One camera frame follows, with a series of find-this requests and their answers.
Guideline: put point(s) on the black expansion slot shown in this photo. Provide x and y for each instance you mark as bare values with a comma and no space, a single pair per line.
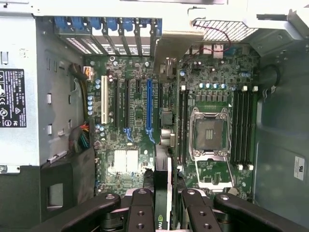
126,104
115,104

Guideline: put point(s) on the grey power supply unit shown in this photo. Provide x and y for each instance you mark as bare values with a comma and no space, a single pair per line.
32,48

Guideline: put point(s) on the blue expansion card retainer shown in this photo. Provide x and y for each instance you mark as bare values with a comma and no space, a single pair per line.
113,24

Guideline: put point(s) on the open black PC case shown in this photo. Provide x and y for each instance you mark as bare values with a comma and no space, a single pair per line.
277,120

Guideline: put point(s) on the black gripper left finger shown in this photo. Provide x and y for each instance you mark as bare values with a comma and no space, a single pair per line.
141,212

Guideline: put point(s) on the white expansion slot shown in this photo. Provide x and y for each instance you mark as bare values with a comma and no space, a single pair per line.
104,101

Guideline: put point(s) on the CPU socket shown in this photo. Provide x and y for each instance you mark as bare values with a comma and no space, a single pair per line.
210,133

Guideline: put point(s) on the black plastic air shroud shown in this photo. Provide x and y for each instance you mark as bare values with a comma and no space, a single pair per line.
72,174

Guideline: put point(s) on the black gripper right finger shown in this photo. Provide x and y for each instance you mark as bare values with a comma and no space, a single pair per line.
200,217

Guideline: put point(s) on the green motherboard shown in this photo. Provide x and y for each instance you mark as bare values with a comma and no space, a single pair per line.
135,116

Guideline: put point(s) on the silver chipset heatsink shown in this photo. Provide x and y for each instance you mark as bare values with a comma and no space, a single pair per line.
125,160

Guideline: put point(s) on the blue expansion slot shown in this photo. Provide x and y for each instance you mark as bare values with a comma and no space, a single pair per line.
149,104

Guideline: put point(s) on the white case sticker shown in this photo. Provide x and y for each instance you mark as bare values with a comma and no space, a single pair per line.
299,169

